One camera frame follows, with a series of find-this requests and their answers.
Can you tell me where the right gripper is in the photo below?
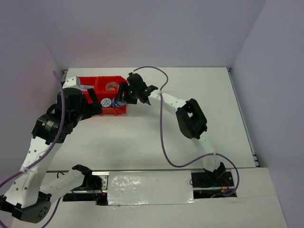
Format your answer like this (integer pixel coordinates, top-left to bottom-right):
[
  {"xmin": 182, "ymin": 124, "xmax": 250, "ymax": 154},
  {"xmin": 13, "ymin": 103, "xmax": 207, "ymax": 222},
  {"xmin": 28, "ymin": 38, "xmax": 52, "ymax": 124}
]
[{"xmin": 114, "ymin": 82, "xmax": 139, "ymax": 105}]

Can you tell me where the blue round tub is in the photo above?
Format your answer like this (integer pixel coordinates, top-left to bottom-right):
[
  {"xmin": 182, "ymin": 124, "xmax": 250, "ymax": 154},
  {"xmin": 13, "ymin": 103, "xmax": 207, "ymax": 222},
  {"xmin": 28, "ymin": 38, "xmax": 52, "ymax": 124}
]
[
  {"xmin": 112, "ymin": 98, "xmax": 126, "ymax": 108},
  {"xmin": 100, "ymin": 98, "xmax": 112, "ymax": 108}
]

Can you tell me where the large clear tape roll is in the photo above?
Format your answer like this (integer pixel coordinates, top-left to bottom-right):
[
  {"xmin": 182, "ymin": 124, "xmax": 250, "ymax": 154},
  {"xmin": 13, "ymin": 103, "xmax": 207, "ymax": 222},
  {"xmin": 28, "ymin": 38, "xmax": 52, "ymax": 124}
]
[{"xmin": 105, "ymin": 82, "xmax": 119, "ymax": 91}]

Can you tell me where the blue highlighter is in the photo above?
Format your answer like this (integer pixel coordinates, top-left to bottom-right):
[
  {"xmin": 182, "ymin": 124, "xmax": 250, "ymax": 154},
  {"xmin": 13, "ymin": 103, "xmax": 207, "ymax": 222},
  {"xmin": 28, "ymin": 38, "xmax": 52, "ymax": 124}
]
[{"xmin": 80, "ymin": 85, "xmax": 92, "ymax": 91}]

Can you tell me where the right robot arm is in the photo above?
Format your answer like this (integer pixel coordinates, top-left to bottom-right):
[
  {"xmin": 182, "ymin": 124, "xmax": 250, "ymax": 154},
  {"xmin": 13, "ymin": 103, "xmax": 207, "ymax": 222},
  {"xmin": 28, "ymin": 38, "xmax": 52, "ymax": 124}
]
[{"xmin": 114, "ymin": 71, "xmax": 226, "ymax": 186}]

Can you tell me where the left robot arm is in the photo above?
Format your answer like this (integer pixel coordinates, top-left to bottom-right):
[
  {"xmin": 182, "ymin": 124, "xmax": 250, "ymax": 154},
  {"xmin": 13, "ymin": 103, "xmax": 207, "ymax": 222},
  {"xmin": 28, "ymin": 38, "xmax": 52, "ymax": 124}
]
[{"xmin": 0, "ymin": 76, "xmax": 102, "ymax": 224}]

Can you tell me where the red compartment bin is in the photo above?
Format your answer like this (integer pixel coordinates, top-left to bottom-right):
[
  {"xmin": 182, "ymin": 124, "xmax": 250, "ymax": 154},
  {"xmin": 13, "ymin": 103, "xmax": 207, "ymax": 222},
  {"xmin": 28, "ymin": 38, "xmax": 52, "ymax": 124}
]
[{"xmin": 80, "ymin": 76, "xmax": 127, "ymax": 116}]

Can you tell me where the silver foil sheet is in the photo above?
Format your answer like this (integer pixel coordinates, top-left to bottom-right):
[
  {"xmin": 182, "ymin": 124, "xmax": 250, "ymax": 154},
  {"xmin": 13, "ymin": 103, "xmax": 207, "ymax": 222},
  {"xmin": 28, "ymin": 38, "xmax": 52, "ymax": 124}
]
[{"xmin": 107, "ymin": 171, "xmax": 195, "ymax": 206}]

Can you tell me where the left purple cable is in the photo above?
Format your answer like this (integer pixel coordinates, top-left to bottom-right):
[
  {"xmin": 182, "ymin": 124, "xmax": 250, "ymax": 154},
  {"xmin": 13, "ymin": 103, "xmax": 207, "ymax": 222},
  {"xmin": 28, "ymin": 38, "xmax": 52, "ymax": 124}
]
[{"xmin": 0, "ymin": 70, "xmax": 76, "ymax": 228}]

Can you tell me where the purple cable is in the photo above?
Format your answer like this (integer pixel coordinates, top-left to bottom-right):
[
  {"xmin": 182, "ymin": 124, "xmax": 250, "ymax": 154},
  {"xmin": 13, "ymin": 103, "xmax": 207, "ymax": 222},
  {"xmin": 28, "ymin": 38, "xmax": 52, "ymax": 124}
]
[
  {"xmin": 133, "ymin": 66, "xmax": 239, "ymax": 197},
  {"xmin": 0, "ymin": 70, "xmax": 76, "ymax": 228}
]

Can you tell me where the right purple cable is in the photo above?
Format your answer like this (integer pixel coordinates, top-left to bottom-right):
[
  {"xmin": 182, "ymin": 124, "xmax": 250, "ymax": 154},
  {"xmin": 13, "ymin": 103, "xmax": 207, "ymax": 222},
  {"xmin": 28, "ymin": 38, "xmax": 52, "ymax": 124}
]
[{"xmin": 133, "ymin": 66, "xmax": 239, "ymax": 197}]

